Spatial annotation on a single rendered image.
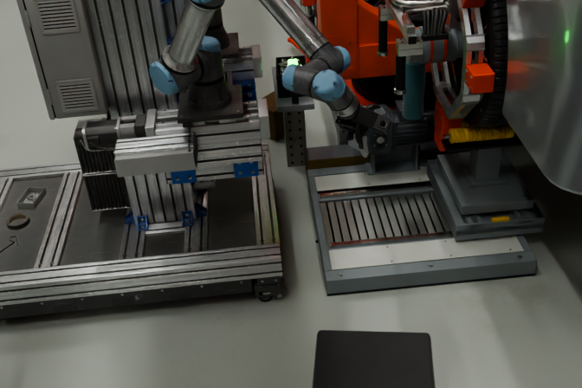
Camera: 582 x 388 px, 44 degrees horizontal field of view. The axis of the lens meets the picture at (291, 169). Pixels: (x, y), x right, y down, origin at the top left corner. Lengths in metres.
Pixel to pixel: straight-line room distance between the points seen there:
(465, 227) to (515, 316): 0.40
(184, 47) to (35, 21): 0.57
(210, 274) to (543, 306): 1.26
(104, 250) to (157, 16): 0.95
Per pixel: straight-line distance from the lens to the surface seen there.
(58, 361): 2.84
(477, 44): 2.54
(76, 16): 2.52
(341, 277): 2.82
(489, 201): 3.01
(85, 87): 2.63
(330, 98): 1.89
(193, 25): 2.15
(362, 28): 3.20
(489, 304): 2.87
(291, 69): 1.98
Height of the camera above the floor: 1.96
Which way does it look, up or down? 33 degrees down
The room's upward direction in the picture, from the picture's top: 4 degrees counter-clockwise
